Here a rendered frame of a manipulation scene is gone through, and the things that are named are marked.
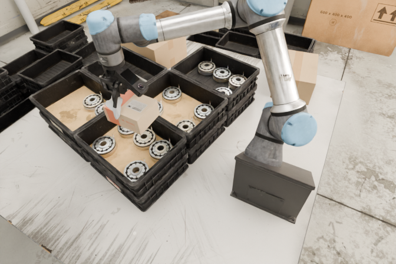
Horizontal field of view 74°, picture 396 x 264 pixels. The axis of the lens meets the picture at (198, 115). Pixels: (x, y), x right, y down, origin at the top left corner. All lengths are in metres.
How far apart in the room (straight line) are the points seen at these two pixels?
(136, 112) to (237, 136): 0.64
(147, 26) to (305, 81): 1.00
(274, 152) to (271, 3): 0.52
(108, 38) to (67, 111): 0.78
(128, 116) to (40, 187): 0.65
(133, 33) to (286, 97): 0.51
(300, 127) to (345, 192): 1.39
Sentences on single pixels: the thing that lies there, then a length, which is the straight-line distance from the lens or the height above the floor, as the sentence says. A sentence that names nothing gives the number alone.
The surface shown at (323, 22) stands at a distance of 3.73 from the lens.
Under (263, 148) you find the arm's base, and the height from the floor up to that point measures 0.98.
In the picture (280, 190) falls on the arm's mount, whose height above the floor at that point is 0.89.
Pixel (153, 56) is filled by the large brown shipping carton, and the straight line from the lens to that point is 1.74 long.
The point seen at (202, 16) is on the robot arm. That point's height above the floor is 1.37.
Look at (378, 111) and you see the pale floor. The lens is 2.97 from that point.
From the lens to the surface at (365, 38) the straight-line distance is 3.75.
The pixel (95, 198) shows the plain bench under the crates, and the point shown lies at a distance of 1.31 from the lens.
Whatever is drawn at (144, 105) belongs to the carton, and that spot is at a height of 1.13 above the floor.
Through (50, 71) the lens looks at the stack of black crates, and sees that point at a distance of 2.57.
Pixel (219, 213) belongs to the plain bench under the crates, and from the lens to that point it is 1.18.
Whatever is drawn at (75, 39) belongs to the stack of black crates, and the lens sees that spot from 2.86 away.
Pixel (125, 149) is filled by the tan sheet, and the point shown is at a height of 0.83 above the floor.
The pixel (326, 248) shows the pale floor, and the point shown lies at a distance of 2.01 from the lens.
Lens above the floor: 1.78
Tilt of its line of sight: 46 degrees down
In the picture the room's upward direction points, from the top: 3 degrees counter-clockwise
